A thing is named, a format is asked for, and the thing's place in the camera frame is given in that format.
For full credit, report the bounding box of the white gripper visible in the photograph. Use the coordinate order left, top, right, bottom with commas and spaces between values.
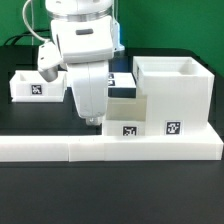
67, 61, 109, 125

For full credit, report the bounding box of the white front drawer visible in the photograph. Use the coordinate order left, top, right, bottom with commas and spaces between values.
102, 98, 146, 136

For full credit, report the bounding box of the white drawer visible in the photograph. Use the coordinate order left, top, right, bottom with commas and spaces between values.
102, 98, 146, 136
9, 70, 67, 102

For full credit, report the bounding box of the white drawer cabinet box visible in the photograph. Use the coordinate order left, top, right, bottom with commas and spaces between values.
132, 56, 214, 136

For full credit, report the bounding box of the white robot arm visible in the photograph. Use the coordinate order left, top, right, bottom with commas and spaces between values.
45, 0, 124, 125

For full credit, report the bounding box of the white rear drawer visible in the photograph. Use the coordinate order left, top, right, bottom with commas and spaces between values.
9, 70, 67, 102

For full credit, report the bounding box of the white marker sheet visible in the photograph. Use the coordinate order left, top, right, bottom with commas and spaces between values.
66, 71, 138, 90

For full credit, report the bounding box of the white L-shaped fence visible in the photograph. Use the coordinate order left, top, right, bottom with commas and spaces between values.
0, 126, 224, 162

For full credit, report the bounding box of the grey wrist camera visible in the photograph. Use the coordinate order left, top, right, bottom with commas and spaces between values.
37, 42, 63, 82

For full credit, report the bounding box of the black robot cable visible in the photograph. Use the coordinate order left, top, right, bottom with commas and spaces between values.
3, 0, 51, 47

